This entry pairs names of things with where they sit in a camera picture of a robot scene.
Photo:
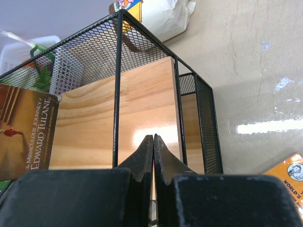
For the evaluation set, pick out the wood and wire shelf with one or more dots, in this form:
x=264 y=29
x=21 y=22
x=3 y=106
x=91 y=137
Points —
x=127 y=95

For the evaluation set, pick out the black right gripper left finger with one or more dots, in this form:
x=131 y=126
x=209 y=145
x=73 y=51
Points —
x=118 y=197

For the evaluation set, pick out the orange back cover book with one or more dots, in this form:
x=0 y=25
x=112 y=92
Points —
x=290 y=172

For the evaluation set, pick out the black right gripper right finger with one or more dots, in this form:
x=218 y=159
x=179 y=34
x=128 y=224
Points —
x=187 y=199

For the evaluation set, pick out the dark brown cover book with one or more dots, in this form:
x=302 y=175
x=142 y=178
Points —
x=27 y=126

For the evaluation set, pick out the white plastic basket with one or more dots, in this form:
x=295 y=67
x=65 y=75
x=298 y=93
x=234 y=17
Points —
x=23 y=64

